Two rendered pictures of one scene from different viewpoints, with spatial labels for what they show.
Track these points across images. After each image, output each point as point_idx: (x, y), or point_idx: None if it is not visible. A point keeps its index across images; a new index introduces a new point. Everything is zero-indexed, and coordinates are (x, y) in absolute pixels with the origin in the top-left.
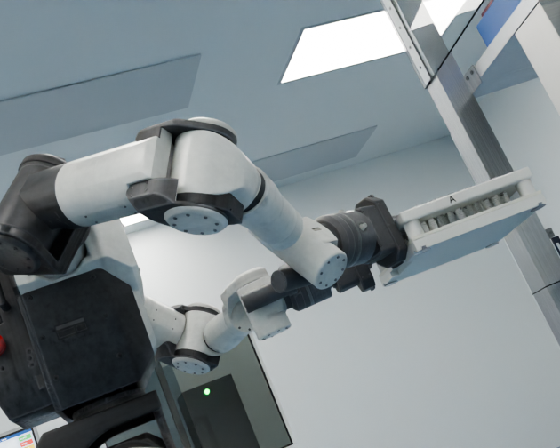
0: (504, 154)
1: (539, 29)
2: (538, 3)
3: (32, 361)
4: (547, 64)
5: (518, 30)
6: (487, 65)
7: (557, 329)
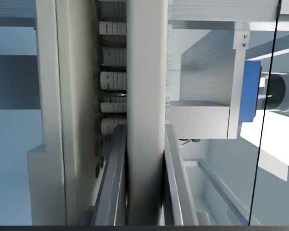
0: (181, 29)
1: (216, 128)
2: (226, 136)
3: None
4: (198, 119)
5: (228, 111)
6: (236, 64)
7: (28, 1)
